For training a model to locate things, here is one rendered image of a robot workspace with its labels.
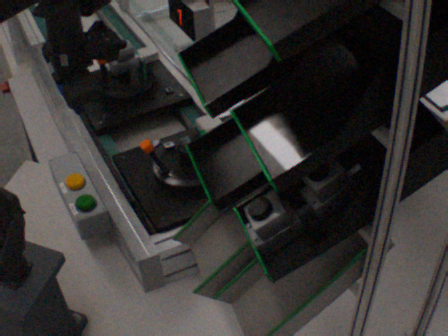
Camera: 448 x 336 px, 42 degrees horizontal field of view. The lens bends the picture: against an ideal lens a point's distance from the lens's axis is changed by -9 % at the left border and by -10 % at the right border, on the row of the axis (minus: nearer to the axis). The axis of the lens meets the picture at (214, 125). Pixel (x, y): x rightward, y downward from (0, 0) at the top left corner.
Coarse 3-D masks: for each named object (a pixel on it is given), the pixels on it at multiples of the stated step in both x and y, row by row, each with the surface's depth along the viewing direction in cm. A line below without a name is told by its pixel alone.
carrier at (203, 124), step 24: (216, 120) 137; (168, 144) 129; (120, 168) 129; (144, 168) 129; (168, 168) 125; (192, 168) 125; (144, 192) 123; (168, 192) 123; (192, 192) 122; (168, 216) 118; (192, 216) 118
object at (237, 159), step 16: (224, 128) 96; (192, 144) 96; (208, 144) 97; (224, 144) 96; (240, 144) 94; (192, 160) 94; (208, 160) 95; (224, 160) 94; (240, 160) 92; (256, 160) 91; (208, 176) 93; (224, 176) 92; (240, 176) 90; (256, 176) 86; (208, 192) 88; (224, 192) 87; (240, 192) 87; (224, 208) 88
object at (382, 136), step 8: (384, 0) 59; (392, 0) 58; (400, 0) 58; (392, 8) 58; (400, 8) 57; (400, 16) 58; (424, 104) 85; (432, 112) 83; (440, 112) 83; (440, 120) 82; (384, 128) 68; (376, 136) 69; (384, 136) 67; (384, 144) 68; (360, 232) 78; (368, 232) 77; (368, 240) 77
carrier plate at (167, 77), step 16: (160, 64) 159; (160, 80) 154; (176, 80) 153; (160, 96) 148; (176, 96) 148; (96, 112) 145; (112, 112) 144; (128, 112) 144; (144, 112) 144; (160, 112) 146; (96, 128) 140; (112, 128) 142
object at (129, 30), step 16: (128, 32) 179; (144, 32) 176; (96, 64) 172; (192, 96) 150; (176, 112) 152; (192, 112) 147; (128, 128) 148; (144, 128) 148; (160, 128) 148; (176, 128) 148; (96, 144) 146; (112, 144) 139; (128, 144) 144; (112, 160) 135; (144, 224) 124
